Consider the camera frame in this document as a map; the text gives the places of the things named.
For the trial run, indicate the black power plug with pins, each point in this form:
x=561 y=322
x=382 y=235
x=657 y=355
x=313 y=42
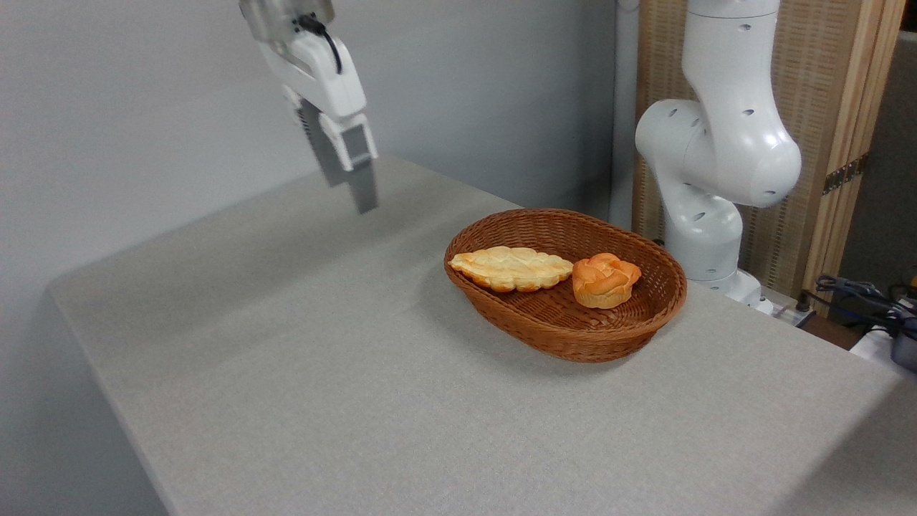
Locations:
x=804 y=302

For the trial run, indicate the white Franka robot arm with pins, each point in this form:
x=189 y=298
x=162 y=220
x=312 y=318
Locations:
x=731 y=143

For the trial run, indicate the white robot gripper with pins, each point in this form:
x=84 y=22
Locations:
x=326 y=79

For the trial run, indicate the white power strip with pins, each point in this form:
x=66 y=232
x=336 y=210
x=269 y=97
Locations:
x=791 y=314

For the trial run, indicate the grey tablecloth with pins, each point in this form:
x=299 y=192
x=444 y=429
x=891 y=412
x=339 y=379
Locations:
x=430 y=430

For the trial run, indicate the brown woven wicker basket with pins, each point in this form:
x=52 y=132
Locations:
x=559 y=326

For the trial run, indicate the long braided bread loaf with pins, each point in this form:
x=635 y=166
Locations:
x=509 y=269

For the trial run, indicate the metal screen hinge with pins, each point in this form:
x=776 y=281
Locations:
x=845 y=174

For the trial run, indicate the round orange bread bun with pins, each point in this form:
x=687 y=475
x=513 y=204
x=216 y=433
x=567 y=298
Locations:
x=605 y=281

